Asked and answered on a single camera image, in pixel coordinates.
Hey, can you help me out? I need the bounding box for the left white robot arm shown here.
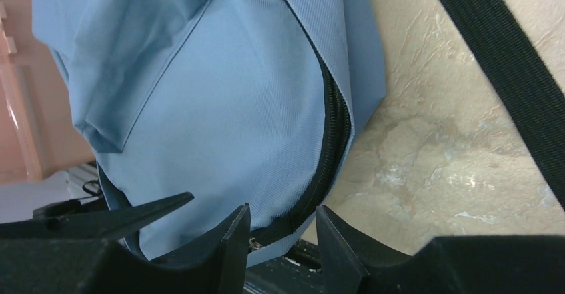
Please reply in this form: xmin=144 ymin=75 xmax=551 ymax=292
xmin=1 ymin=172 xmax=193 ymax=240

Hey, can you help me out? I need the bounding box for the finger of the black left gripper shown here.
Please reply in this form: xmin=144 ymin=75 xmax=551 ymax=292
xmin=1 ymin=192 xmax=194 ymax=241

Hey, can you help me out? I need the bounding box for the blue student backpack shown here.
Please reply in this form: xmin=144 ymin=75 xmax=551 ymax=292
xmin=32 ymin=0 xmax=564 ymax=265

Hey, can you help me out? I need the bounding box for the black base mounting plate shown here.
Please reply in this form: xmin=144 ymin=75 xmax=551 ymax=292
xmin=243 ymin=239 xmax=326 ymax=294

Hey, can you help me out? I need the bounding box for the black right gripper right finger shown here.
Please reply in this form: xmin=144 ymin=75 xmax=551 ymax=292
xmin=316 ymin=206 xmax=564 ymax=293

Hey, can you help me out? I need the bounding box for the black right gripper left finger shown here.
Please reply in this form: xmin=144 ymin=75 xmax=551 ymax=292
xmin=1 ymin=205 xmax=251 ymax=293

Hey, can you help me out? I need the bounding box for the pink plastic storage bin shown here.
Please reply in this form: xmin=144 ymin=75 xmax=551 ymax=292
xmin=1 ymin=0 xmax=94 ymax=184

